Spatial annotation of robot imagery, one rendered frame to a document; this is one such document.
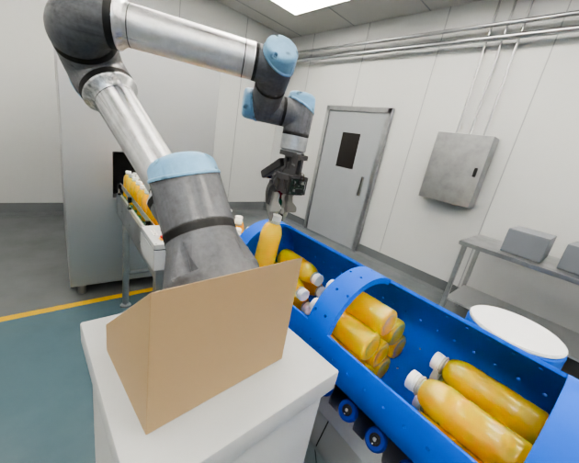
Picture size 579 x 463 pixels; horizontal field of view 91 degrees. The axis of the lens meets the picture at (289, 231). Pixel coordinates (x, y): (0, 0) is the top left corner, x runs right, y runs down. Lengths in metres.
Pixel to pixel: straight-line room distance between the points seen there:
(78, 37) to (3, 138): 4.28
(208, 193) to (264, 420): 0.33
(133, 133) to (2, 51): 4.31
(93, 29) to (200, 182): 0.37
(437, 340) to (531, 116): 3.47
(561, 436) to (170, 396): 0.50
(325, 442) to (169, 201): 0.63
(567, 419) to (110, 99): 0.94
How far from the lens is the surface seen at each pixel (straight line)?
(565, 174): 3.98
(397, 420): 0.62
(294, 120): 0.80
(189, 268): 0.43
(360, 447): 0.76
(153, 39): 0.70
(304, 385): 0.50
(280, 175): 0.81
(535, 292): 4.10
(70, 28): 0.74
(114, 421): 0.46
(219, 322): 0.38
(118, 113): 0.73
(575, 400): 0.61
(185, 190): 0.46
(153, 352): 0.36
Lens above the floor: 1.50
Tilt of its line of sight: 17 degrees down
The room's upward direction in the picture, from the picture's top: 10 degrees clockwise
